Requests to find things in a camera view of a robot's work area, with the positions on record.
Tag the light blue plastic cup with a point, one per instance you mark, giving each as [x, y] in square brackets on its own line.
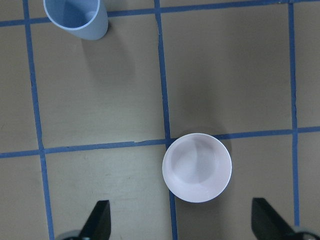
[85, 19]

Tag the pink bowl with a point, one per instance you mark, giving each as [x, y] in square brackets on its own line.
[197, 167]

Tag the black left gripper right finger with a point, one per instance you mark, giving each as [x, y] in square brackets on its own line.
[267, 224]

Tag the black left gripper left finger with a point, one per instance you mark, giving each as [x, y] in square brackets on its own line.
[98, 224]

